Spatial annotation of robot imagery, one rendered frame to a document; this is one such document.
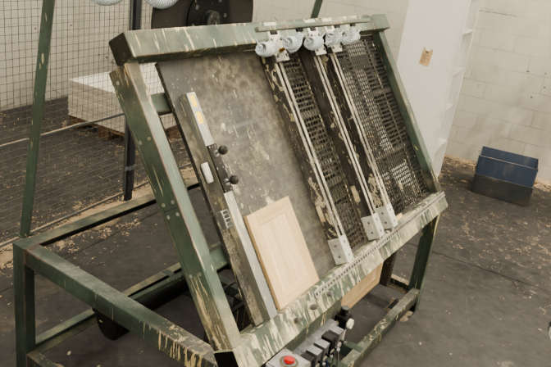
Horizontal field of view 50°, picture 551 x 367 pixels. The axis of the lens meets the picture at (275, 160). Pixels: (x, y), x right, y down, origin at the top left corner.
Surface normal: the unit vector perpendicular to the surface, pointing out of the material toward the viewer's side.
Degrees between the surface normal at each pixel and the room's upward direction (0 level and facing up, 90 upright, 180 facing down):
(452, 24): 90
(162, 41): 57
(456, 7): 90
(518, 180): 90
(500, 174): 90
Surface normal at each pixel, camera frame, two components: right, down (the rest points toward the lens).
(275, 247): 0.75, -0.26
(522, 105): -0.47, 0.25
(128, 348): 0.13, -0.93
